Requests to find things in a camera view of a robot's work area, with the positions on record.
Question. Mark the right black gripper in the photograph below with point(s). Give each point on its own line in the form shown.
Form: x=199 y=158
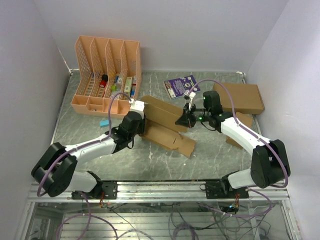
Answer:
x=186 y=119

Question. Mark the brown cardboard box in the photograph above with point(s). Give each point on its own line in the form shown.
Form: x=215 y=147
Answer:
x=160 y=127

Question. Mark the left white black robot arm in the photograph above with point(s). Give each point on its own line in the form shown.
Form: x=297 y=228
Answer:
x=56 y=170

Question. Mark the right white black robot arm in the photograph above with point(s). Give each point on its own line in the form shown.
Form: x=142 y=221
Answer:
x=269 y=161

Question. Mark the small folded cardboard box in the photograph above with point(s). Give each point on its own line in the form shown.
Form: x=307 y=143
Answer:
x=238 y=134

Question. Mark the large folded cardboard box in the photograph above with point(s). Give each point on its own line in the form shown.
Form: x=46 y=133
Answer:
x=246 y=98

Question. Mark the purple book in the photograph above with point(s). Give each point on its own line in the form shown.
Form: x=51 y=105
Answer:
x=178 y=86

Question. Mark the white green carton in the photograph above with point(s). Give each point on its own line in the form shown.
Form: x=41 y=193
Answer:
x=128 y=85

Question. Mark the green cube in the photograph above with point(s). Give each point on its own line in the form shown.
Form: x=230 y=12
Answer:
x=113 y=88

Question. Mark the blue block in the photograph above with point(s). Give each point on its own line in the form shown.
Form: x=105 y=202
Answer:
x=105 y=123

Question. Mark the red black bottle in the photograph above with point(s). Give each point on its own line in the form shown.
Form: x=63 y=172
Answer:
x=104 y=80

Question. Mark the pink plastic file organizer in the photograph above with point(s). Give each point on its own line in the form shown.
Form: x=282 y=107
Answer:
x=116 y=58

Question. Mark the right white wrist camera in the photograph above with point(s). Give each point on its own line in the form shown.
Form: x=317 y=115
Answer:
x=189 y=96

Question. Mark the aluminium rail frame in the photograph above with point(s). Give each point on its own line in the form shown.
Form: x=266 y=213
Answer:
x=165 y=191

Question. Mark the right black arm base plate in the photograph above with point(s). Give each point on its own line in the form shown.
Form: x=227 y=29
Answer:
x=217 y=190

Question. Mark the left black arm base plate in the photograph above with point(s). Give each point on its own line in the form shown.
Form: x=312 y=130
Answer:
x=106 y=190

